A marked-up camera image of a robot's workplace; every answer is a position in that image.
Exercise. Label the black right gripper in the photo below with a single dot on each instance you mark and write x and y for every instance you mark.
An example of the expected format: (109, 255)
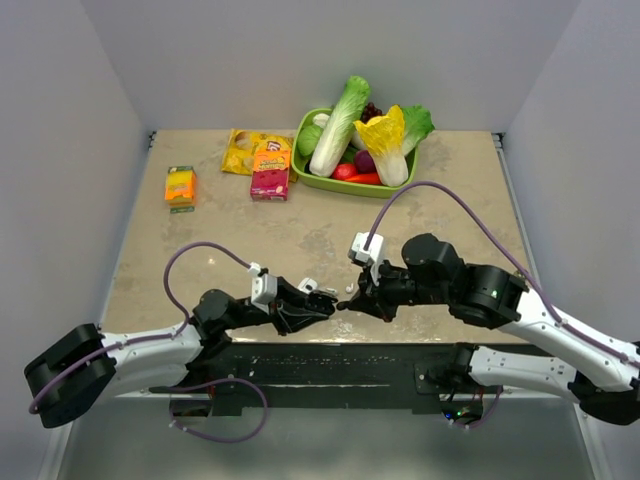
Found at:
(371, 298)

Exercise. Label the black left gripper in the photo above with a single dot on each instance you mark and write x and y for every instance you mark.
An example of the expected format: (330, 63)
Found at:
(290, 320)

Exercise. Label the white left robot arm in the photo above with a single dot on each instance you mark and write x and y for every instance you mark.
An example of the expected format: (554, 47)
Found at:
(87, 365)

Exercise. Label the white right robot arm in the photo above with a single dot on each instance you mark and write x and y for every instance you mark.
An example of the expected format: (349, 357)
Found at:
(598, 373)

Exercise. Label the white earbud charging case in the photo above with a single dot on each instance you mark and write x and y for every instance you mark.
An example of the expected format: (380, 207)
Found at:
(308, 285)

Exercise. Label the green plastic tray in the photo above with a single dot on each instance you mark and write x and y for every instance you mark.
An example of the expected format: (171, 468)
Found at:
(299, 163)

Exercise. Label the orange toy carrot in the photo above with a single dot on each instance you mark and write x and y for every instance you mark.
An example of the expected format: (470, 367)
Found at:
(366, 179)

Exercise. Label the red snack box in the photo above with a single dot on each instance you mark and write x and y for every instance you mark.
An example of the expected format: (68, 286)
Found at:
(270, 175)

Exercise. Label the red toy tomato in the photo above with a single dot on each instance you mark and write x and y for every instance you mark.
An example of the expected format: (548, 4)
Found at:
(344, 171)

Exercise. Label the purple toy onion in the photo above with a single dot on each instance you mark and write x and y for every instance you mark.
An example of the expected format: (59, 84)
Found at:
(364, 163)

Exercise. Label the orange sponge pack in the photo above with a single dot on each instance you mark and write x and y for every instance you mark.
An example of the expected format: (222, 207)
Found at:
(180, 189)

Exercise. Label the yellow chips bag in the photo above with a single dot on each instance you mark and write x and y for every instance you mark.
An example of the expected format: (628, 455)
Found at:
(242, 146)

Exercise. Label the yellow napa cabbage toy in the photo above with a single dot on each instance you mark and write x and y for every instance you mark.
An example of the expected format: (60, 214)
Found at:
(383, 137)

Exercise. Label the green round toy vegetable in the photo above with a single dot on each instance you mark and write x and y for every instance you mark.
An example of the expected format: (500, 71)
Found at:
(308, 138)

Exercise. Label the green napa cabbage toy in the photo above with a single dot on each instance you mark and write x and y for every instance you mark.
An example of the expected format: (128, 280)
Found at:
(340, 127)

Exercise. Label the green lettuce leaf toy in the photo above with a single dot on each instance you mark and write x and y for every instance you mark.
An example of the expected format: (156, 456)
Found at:
(417, 126)

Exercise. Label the white toy garlic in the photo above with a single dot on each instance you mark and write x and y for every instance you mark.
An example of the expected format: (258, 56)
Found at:
(321, 120)

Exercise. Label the dark toy grapes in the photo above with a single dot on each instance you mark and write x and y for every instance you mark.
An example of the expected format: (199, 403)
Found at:
(370, 111)

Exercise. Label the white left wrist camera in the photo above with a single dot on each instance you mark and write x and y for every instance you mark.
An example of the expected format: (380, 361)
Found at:
(263, 287)

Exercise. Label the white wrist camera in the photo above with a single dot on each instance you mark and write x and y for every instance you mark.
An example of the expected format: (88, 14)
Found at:
(367, 250)
(263, 287)

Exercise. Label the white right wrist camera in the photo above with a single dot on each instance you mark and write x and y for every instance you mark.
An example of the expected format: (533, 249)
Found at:
(367, 250)

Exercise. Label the black base frame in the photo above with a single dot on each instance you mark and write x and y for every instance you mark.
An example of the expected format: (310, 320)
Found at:
(418, 377)

